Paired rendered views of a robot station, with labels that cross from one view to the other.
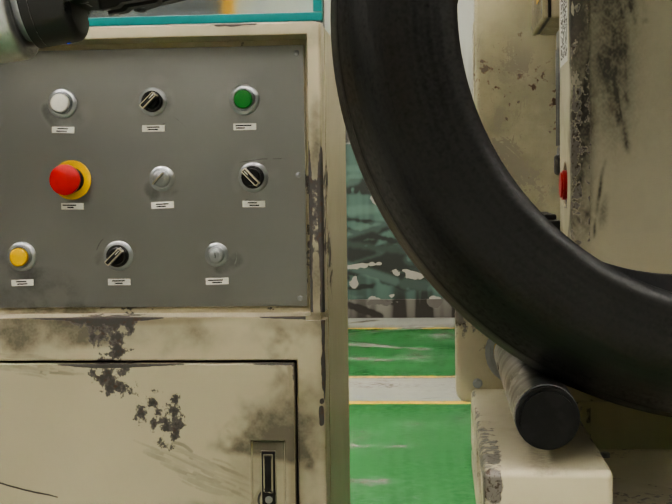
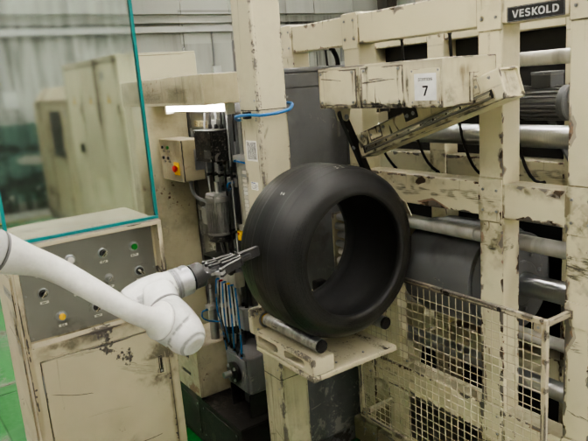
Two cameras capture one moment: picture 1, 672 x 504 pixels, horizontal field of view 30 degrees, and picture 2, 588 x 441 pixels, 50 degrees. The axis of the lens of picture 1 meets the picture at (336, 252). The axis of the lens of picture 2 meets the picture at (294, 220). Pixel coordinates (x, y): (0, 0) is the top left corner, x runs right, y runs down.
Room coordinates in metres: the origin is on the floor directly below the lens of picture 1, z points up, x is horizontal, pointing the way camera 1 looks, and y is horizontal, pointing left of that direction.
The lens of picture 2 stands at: (-0.59, 1.08, 1.75)
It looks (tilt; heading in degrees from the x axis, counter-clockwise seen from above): 13 degrees down; 322
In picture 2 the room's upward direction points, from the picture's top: 4 degrees counter-clockwise
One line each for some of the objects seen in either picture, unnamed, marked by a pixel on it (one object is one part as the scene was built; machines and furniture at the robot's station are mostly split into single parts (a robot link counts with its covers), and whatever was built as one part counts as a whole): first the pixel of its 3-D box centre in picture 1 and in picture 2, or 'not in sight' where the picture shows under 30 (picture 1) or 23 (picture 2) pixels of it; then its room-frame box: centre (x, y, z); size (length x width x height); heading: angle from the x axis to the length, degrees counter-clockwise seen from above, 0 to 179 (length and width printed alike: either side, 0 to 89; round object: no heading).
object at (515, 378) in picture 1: (529, 379); (291, 332); (1.03, -0.16, 0.90); 0.35 x 0.05 x 0.05; 175
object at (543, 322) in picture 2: not in sight; (437, 376); (0.77, -0.61, 0.65); 0.90 x 0.02 x 0.70; 175
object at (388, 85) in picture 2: not in sight; (399, 84); (0.87, -0.58, 1.71); 0.61 x 0.25 x 0.15; 175
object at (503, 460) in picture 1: (529, 456); (292, 348); (1.03, -0.16, 0.83); 0.36 x 0.09 x 0.06; 175
